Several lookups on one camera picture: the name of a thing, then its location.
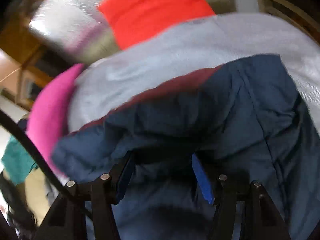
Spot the orange red pillow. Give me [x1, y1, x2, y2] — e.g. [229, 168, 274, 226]
[98, 0, 215, 49]

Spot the navy blue jacket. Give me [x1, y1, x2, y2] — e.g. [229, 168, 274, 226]
[52, 55, 319, 239]

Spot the grey bed sheet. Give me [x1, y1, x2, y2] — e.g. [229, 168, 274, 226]
[67, 14, 319, 132]

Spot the pink pillow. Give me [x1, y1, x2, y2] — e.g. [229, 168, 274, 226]
[27, 63, 84, 173]

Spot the black cable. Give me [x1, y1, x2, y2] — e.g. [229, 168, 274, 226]
[0, 109, 94, 222]

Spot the silver foil headboard panel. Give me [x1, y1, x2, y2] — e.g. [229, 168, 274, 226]
[29, 0, 232, 64]

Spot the teal cloth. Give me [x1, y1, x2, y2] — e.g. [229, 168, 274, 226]
[1, 135, 38, 185]

